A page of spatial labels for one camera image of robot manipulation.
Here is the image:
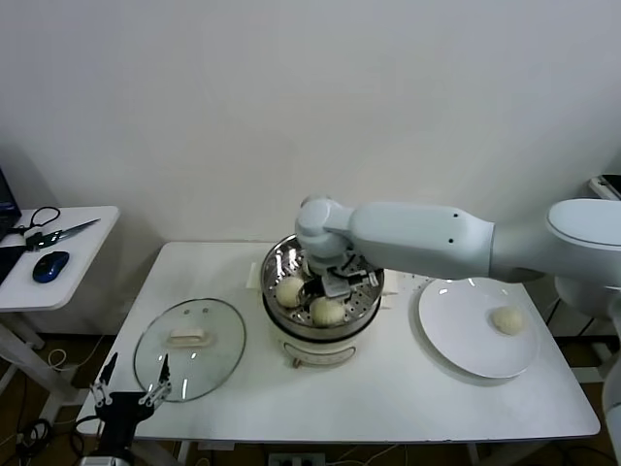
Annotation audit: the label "white round plate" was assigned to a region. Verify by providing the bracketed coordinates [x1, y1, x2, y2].
[414, 276, 540, 383]

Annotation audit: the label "oval glass lid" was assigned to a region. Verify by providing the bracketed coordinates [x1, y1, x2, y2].
[133, 297, 247, 403]

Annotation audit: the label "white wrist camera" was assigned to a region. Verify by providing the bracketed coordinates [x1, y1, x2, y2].
[321, 273, 355, 298]
[79, 454, 133, 466]

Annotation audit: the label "white shelf edge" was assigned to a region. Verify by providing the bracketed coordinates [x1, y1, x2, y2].
[589, 173, 621, 201]

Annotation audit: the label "white floor cable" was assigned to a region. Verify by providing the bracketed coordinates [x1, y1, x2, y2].
[47, 333, 107, 374]

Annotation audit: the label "small white side table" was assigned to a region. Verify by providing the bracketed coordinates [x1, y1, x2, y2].
[0, 207, 120, 423]

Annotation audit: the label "black floor cable bundle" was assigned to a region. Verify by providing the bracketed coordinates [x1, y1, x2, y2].
[14, 417, 74, 466]

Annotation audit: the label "black handled scissors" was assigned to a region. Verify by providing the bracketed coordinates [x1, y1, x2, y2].
[21, 207, 102, 253]

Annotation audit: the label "blue computer mouse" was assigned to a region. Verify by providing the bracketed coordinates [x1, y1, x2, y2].
[31, 250, 70, 285]

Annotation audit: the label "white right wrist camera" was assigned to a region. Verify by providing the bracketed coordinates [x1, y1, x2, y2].
[321, 273, 355, 298]

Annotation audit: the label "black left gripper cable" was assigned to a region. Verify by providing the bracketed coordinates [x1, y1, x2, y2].
[74, 415, 103, 441]

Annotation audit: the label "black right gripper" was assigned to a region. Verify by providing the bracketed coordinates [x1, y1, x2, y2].
[303, 275, 327, 301]

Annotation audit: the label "white electric cooker base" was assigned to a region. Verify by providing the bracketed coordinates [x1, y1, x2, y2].
[261, 290, 402, 370]

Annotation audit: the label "white steamed baozi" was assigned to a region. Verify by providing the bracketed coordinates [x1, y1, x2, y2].
[310, 296, 346, 326]
[275, 277, 305, 308]
[488, 305, 525, 336]

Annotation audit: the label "black laptop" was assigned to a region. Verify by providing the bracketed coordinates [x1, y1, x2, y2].
[0, 164, 28, 287]

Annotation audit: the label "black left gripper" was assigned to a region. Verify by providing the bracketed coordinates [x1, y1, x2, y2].
[89, 351, 174, 458]

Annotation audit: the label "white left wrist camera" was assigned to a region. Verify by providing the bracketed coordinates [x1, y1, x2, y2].
[79, 454, 133, 466]

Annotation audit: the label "perforated steel steamer basket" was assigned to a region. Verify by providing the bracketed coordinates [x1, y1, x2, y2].
[247, 234, 403, 344]

